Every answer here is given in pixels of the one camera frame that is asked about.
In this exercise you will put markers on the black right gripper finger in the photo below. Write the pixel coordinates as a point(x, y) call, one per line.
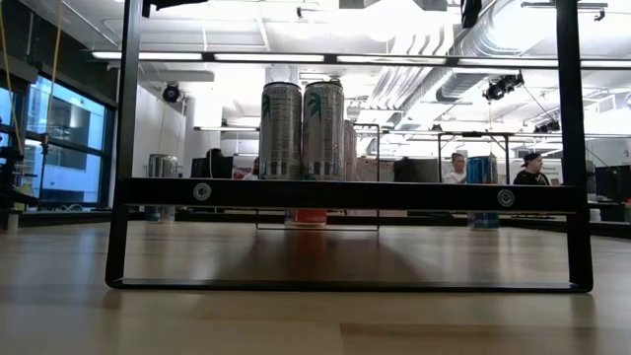
point(471, 12)

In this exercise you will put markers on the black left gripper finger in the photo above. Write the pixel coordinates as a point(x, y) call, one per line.
point(162, 4)

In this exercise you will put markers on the silver palm print tall can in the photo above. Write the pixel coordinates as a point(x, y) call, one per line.
point(323, 133)
point(280, 133)

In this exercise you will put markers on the white red raspberry lime can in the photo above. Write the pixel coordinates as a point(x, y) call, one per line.
point(350, 153)

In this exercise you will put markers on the ceiling linear light strip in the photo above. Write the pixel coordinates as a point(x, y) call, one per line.
point(172, 55)

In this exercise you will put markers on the black ceiling spotlight cluster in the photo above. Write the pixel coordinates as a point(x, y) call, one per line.
point(503, 86)

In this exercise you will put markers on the large glass window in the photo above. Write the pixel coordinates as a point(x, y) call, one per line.
point(69, 123)

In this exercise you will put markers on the black computer monitor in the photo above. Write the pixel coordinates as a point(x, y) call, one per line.
point(416, 170)
point(613, 182)
point(197, 170)

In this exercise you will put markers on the white printed sign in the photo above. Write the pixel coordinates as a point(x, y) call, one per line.
point(551, 172)

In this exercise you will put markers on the white plastic cup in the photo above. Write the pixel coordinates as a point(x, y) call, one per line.
point(12, 221)
point(595, 215)

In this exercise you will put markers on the dark storage rack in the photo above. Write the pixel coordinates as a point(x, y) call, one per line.
point(12, 194)

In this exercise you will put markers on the silver ventilation duct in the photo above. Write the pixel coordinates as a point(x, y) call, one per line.
point(493, 44)

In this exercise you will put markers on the thin black background frame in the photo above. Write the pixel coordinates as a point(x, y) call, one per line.
point(473, 133)

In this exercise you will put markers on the black aluminium table frame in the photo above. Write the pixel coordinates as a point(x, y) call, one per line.
point(207, 216)

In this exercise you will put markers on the black frame wooden shelf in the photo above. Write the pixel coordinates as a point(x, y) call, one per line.
point(345, 195)

